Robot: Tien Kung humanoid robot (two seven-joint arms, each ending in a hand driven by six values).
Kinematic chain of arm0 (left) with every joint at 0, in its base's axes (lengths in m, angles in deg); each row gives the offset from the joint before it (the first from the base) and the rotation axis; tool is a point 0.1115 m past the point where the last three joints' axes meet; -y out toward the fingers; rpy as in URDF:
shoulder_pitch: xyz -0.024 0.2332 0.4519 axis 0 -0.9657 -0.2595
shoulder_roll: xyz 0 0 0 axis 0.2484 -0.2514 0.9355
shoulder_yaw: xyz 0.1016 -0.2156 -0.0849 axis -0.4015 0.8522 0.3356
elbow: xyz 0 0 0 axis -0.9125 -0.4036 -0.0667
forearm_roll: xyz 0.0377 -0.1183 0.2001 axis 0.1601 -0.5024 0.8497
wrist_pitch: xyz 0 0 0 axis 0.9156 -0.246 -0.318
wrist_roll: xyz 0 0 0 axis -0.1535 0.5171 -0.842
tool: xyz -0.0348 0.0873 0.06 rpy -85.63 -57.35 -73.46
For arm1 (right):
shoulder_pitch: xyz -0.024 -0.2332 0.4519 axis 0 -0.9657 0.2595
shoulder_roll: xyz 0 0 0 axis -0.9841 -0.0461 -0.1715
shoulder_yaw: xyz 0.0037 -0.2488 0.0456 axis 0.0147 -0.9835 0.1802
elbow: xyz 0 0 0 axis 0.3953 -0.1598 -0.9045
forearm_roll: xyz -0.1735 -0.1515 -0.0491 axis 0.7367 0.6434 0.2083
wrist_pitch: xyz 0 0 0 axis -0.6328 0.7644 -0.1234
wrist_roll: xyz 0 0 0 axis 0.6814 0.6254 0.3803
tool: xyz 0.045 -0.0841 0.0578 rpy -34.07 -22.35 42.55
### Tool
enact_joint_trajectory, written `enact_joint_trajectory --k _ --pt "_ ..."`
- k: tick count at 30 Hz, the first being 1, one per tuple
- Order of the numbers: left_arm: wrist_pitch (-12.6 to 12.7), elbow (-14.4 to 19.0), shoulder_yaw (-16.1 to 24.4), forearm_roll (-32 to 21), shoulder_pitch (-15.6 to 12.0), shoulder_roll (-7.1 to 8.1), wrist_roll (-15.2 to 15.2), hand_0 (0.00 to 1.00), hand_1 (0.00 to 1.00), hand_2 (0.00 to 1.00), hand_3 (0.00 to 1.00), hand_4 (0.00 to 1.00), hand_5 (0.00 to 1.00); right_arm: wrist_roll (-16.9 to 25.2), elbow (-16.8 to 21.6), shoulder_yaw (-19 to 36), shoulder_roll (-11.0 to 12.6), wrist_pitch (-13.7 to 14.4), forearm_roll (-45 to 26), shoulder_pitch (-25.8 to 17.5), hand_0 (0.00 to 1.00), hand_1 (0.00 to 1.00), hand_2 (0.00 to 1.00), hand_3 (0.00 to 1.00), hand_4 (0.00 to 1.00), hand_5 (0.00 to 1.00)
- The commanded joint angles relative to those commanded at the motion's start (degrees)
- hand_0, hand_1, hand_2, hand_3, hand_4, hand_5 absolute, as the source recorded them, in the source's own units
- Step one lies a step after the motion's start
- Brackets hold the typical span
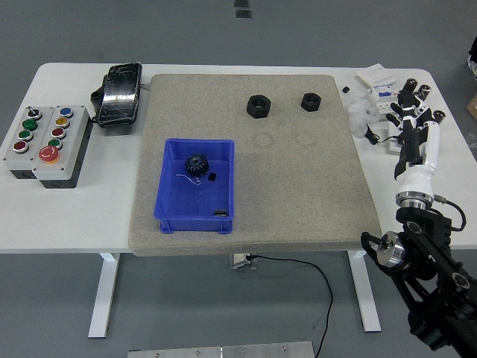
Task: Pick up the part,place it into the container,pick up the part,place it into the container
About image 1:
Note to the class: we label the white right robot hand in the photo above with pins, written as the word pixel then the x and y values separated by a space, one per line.
pixel 417 179

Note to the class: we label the large black gear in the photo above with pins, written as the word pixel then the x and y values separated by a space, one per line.
pixel 196 166

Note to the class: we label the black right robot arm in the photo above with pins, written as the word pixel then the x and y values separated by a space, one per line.
pixel 425 227

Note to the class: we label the brown cardboard box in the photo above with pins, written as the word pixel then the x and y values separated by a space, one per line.
pixel 473 106

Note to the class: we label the small black hex nut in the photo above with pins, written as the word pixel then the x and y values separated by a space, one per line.
pixel 311 101

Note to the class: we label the large black hex nut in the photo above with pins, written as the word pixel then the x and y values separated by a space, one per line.
pixel 258 106

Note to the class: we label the blue plastic box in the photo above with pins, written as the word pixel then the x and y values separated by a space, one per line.
pixel 194 201

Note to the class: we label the grey emergency-stop control box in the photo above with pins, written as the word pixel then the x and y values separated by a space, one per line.
pixel 72 130

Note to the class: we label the grey four-button control box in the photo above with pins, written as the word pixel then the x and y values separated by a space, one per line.
pixel 22 156

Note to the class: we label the dark cylindrical capacitor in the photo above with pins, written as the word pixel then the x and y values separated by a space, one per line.
pixel 440 114
pixel 411 83
pixel 425 90

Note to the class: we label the crumpled clear plastic bag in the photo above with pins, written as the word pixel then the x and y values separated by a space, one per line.
pixel 358 115

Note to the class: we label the white circuit breaker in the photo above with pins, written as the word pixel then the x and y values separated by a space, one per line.
pixel 382 95

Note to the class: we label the white table leg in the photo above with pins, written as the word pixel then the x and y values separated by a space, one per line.
pixel 367 298
pixel 102 298

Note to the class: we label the grey-brown mat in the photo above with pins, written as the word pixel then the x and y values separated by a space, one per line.
pixel 279 186

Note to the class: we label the silver under-table power unit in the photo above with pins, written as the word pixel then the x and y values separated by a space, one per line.
pixel 240 261

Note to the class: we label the grey metal plate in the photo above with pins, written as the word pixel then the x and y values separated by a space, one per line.
pixel 223 351

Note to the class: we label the black wrapped device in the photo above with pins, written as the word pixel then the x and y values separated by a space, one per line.
pixel 119 97

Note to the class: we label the white switch plate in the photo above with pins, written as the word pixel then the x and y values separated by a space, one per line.
pixel 376 75

